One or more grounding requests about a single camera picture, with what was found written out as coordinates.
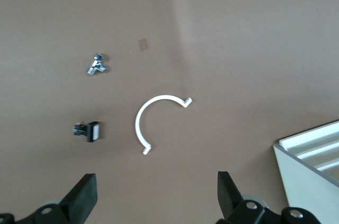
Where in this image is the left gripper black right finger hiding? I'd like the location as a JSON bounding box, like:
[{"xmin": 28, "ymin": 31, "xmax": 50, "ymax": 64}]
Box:
[{"xmin": 216, "ymin": 171, "xmax": 321, "ymax": 224}]

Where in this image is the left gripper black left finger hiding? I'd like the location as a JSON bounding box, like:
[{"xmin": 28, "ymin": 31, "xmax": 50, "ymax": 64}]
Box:
[{"xmin": 0, "ymin": 173, "xmax": 98, "ymax": 224}]

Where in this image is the white plastic drawer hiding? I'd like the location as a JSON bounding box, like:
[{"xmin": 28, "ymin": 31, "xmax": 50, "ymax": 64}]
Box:
[
  {"xmin": 316, "ymin": 159, "xmax": 339, "ymax": 179},
  {"xmin": 298, "ymin": 142, "xmax": 339, "ymax": 168},
  {"xmin": 279, "ymin": 120, "xmax": 339, "ymax": 156}
]

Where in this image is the black square white-faced button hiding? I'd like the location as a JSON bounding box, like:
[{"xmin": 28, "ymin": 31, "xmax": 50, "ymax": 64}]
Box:
[{"xmin": 72, "ymin": 120, "xmax": 101, "ymax": 143}]

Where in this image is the white drawer cabinet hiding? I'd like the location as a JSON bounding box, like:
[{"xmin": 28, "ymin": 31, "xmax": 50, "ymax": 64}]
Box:
[{"xmin": 272, "ymin": 120, "xmax": 339, "ymax": 224}]

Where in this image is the white curved plastic clip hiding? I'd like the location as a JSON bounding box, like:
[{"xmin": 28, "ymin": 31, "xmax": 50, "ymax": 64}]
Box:
[{"xmin": 134, "ymin": 94, "xmax": 193, "ymax": 156}]

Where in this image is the brown tape patch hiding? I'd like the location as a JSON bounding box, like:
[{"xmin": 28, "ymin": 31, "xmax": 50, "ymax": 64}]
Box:
[{"xmin": 138, "ymin": 38, "xmax": 150, "ymax": 51}]

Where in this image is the small metal bracket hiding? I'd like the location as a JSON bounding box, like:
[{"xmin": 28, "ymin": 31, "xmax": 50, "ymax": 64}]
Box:
[{"xmin": 86, "ymin": 53, "xmax": 109, "ymax": 76}]

